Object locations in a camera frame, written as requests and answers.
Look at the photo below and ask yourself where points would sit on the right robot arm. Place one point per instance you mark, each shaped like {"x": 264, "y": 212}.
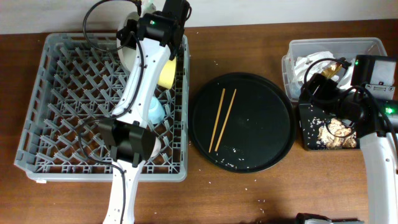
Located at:
{"x": 377, "y": 135}

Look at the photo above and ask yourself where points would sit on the pink plastic cup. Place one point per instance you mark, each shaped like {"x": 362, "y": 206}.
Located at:
{"x": 156, "y": 148}

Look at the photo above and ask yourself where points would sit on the gold snack wrapper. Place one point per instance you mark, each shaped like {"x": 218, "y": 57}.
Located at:
{"x": 331, "y": 70}

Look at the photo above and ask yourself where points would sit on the wooden chopstick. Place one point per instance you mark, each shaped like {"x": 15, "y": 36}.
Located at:
{"x": 225, "y": 120}
{"x": 216, "y": 120}

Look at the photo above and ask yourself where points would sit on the round black tray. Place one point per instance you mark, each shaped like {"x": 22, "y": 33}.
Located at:
{"x": 261, "y": 128}

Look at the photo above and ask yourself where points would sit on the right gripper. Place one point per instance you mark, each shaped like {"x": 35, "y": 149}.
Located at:
{"x": 328, "y": 86}

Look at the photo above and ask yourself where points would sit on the food scraps pile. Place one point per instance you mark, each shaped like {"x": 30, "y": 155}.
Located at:
{"x": 335, "y": 135}

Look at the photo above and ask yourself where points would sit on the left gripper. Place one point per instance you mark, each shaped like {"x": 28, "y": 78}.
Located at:
{"x": 132, "y": 30}

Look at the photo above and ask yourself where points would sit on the grey dishwasher rack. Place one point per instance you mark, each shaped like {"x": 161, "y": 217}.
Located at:
{"x": 75, "y": 82}

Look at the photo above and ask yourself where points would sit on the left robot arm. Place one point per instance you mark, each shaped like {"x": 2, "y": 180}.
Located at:
{"x": 125, "y": 134}

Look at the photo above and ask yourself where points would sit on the black rectangular tray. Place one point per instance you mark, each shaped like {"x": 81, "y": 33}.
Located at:
{"x": 311, "y": 119}

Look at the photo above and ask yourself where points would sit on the yellow plastic bowl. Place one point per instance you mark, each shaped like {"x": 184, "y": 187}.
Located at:
{"x": 167, "y": 75}

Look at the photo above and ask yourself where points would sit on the grey round plate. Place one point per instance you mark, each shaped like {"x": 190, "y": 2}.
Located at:
{"x": 126, "y": 55}

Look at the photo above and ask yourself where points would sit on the blue plastic cup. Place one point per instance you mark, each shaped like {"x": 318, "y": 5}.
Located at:
{"x": 156, "y": 112}

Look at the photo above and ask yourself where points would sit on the clear plastic bin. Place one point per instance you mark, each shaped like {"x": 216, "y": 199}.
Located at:
{"x": 348, "y": 48}

